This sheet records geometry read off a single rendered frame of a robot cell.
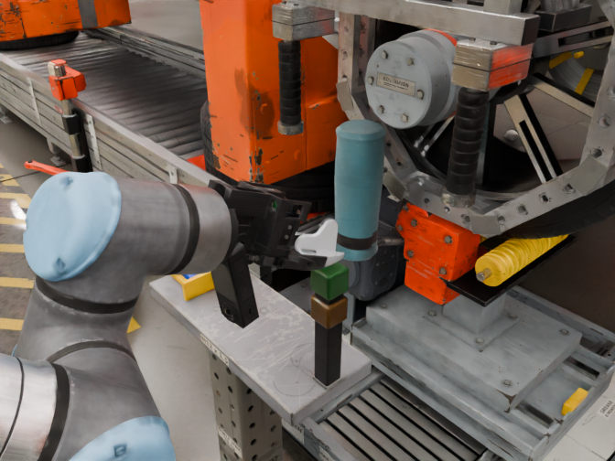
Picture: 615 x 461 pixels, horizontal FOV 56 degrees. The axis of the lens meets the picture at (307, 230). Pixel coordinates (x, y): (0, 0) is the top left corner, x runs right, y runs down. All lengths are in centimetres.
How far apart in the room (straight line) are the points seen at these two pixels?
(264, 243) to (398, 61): 37
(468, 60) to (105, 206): 43
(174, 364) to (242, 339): 66
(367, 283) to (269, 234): 77
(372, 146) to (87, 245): 63
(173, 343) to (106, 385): 124
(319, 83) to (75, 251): 97
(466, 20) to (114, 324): 51
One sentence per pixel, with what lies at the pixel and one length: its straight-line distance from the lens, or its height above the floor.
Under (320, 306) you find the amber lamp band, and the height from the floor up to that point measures 60.
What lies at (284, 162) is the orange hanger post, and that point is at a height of 57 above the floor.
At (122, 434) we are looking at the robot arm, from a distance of 43.
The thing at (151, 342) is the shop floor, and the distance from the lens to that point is 171.
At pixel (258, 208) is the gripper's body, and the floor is 80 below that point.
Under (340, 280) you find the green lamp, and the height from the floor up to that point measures 65.
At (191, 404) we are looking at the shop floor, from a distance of 152.
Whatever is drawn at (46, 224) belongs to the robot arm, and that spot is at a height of 86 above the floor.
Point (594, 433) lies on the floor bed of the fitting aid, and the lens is 147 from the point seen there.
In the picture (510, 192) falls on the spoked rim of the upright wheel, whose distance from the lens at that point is 109.
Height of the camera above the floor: 110
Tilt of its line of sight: 31 degrees down
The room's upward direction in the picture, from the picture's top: straight up
